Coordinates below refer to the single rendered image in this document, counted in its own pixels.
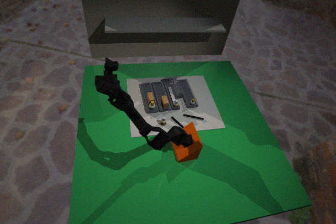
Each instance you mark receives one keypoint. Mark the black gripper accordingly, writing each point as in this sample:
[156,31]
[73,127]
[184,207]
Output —
[111,66]

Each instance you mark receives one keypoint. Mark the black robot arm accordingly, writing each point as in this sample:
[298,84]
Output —
[124,103]

